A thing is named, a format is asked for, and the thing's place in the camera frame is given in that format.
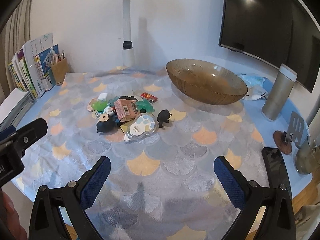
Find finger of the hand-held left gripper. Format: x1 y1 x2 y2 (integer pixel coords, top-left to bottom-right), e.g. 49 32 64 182
0 126 18 146
14 118 48 157

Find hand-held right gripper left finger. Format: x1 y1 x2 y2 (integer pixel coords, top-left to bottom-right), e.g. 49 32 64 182
29 156 112 240

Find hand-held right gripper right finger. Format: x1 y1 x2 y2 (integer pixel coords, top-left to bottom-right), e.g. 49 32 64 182
213 156 297 240

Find light green plastic toy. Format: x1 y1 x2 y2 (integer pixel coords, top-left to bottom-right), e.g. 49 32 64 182
91 100 107 112

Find pink cardboard box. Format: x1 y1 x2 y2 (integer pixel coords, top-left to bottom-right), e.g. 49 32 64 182
114 99 139 122

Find dark green plastic toy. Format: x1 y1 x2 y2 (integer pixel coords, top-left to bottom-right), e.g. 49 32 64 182
136 99 155 113

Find black animal figurine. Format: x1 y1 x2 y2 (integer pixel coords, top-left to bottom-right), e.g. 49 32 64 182
157 109 173 128

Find amber ribbed glass bowl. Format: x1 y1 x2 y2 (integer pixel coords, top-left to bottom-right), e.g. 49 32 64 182
166 59 248 105

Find person's left hand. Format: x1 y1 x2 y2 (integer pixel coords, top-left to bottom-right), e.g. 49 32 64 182
0 192 28 240

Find black smartphone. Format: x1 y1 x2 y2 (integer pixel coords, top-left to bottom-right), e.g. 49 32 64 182
261 147 293 193

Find fan-patterned tablecloth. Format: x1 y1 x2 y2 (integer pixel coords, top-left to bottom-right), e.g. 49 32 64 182
15 66 272 240

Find cork pen holder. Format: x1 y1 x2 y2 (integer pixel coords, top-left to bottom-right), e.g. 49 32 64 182
50 57 70 86

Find brown round coaster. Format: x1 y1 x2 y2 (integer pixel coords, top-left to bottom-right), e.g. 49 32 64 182
273 130 293 155

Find row of books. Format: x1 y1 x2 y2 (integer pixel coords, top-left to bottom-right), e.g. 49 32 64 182
7 32 59 99

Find blue desk mat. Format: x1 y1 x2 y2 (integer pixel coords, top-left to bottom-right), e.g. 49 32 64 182
0 65 315 230

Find bunch of pens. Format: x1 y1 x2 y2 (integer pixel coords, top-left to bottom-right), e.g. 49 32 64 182
50 47 66 65

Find glass jar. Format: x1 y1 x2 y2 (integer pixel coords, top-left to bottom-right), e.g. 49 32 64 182
295 136 318 175

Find white face mask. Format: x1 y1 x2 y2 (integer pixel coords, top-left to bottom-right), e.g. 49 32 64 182
244 85 269 102

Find beige curtain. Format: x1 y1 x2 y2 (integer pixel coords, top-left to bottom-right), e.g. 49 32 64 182
5 0 33 93

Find silver thermos bottle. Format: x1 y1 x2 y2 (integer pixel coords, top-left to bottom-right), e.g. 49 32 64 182
262 64 298 122

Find blue face mask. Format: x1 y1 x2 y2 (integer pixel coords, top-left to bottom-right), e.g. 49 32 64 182
240 73 267 89

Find white desk lamp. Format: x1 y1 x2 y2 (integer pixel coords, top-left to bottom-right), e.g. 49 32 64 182
89 0 137 67

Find black monitor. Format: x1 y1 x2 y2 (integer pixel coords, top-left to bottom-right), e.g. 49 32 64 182
219 0 320 93

